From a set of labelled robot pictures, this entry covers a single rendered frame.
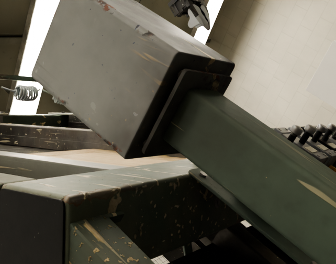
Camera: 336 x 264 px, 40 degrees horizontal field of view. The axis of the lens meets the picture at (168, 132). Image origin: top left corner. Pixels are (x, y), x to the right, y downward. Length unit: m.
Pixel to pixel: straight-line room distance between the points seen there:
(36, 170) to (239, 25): 6.31
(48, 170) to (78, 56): 0.45
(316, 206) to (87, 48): 0.27
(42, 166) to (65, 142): 0.58
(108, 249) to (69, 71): 0.19
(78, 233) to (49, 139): 1.05
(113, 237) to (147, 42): 0.22
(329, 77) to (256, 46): 2.15
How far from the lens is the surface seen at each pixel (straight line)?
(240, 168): 0.42
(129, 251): 0.53
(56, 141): 1.53
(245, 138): 0.42
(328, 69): 5.05
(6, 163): 1.02
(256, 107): 7.01
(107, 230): 0.54
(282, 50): 6.78
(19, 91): 1.97
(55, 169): 0.90
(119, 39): 0.46
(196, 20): 1.52
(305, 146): 0.76
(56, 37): 0.53
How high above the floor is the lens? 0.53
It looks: 28 degrees up
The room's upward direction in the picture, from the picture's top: 52 degrees counter-clockwise
